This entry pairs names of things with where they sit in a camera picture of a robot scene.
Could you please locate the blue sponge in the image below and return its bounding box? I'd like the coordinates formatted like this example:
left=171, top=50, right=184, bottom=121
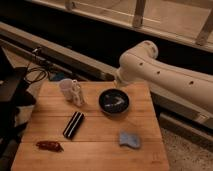
left=119, top=132, right=141, bottom=149

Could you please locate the black round bowl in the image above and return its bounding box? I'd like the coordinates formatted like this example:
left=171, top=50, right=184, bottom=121
left=98, top=89, right=130, bottom=115

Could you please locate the dark chair at left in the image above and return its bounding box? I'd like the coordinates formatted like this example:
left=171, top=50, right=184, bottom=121
left=0, top=47, right=36, bottom=158

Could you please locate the black cable bundle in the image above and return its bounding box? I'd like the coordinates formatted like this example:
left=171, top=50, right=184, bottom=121
left=23, top=47, right=54, bottom=85

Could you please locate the blue object behind table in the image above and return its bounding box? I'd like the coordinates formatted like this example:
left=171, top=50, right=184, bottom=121
left=51, top=73, right=66, bottom=82

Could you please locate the red brown wrapped object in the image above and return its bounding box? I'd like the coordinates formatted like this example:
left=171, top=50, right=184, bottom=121
left=36, top=141, right=63, bottom=152

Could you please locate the black white striped box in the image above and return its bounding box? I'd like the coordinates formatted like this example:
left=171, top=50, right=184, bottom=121
left=63, top=112, right=84, bottom=139

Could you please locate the white plastic cup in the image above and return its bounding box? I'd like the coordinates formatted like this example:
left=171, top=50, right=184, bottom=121
left=59, top=79, right=72, bottom=101

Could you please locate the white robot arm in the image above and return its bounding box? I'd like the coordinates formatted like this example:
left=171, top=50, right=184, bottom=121
left=115, top=40, right=213, bottom=113

